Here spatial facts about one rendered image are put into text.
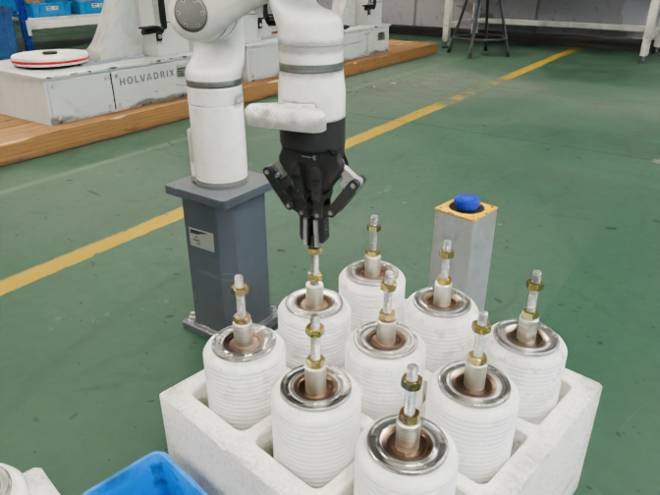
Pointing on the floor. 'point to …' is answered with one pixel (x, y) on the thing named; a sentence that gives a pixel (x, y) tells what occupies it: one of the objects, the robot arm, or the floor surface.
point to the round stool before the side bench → (480, 33)
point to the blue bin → (149, 478)
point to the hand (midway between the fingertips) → (314, 230)
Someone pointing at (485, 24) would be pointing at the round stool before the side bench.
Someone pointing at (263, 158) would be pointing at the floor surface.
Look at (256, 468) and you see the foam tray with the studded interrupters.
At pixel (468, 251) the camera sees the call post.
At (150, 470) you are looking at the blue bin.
